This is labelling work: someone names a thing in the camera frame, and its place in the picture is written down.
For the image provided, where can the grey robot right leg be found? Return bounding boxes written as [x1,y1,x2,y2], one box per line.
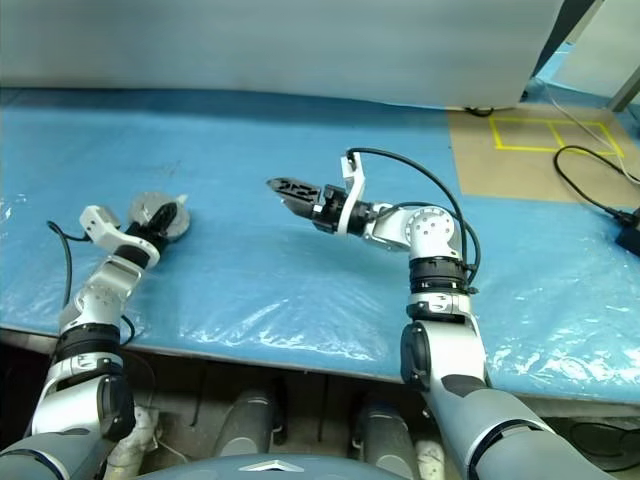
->
[351,393,420,472]

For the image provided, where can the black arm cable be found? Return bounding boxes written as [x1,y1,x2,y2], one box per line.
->
[345,146,483,297]
[45,220,138,348]

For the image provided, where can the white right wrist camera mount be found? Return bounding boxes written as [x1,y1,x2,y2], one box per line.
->
[335,151,369,237]

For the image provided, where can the yellow tape rectangle marking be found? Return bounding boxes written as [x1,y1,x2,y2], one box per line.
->
[488,117,625,157]

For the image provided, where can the white robot foot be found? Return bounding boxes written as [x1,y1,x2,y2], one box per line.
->
[413,439,447,477]
[107,405,162,480]

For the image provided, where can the white side panel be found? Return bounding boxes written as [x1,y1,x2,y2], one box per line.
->
[563,0,640,97]

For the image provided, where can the grey robot torso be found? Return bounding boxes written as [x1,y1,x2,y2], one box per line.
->
[140,452,402,480]

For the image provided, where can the grey robot leg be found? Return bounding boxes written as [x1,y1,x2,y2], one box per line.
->
[218,387,282,459]
[351,393,420,472]

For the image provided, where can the grey metal post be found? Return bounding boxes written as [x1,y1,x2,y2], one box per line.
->
[606,63,640,114]

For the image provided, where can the grey robot left leg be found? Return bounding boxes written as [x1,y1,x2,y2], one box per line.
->
[218,387,282,459]

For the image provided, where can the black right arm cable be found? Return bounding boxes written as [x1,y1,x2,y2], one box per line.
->
[345,146,483,297]

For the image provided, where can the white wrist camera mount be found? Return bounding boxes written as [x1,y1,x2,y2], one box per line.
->
[335,151,369,237]
[78,204,162,267]

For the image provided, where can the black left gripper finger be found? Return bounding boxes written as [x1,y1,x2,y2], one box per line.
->
[158,208,185,240]
[148,201,178,232]

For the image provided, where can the blue plastic table cover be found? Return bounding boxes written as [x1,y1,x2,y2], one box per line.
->
[0,87,640,392]

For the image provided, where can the brown cardboard sheet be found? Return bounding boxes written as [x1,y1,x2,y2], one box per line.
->
[446,103,640,204]

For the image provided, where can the white robot right foot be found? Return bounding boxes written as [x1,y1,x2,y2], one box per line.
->
[413,439,447,477]

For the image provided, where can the black power adapter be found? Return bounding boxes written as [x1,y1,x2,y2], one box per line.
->
[613,206,640,260]

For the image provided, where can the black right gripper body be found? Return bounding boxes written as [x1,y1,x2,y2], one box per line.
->
[311,183,350,235]

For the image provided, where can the white robot left foot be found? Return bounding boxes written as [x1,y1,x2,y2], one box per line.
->
[107,405,162,480]

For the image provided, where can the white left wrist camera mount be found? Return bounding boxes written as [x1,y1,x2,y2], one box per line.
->
[78,204,162,267]

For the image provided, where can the black floor cable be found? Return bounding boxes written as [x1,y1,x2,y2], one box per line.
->
[569,419,640,472]

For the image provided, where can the black power cable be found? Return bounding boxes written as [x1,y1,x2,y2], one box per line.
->
[551,144,640,224]

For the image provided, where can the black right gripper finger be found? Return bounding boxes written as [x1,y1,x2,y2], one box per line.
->
[265,175,325,202]
[278,196,316,220]

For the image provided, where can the motor housing with copper windings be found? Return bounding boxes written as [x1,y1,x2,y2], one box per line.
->
[124,207,193,246]

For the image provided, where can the large white board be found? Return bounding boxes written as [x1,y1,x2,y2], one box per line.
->
[0,0,565,112]

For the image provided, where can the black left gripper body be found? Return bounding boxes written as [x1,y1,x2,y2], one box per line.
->
[126,221,167,250]

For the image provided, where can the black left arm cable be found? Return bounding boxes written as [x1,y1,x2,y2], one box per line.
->
[45,220,138,348]

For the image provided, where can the thin white cable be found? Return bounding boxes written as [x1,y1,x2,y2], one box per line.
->
[541,81,640,182]

